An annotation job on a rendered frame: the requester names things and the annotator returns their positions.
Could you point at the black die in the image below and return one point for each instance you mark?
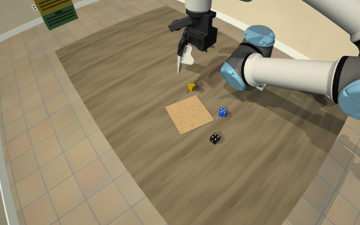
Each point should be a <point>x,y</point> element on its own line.
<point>214,138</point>

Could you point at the blue die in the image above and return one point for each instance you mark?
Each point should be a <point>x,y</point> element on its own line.
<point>222,112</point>

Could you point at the yellow die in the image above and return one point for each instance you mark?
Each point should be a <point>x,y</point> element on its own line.
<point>191,86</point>

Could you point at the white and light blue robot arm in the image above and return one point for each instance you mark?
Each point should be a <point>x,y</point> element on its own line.
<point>339,79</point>

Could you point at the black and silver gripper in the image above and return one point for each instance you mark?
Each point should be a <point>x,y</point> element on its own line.
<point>198,34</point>

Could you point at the tan square mat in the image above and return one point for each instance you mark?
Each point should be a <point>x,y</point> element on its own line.
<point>189,114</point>

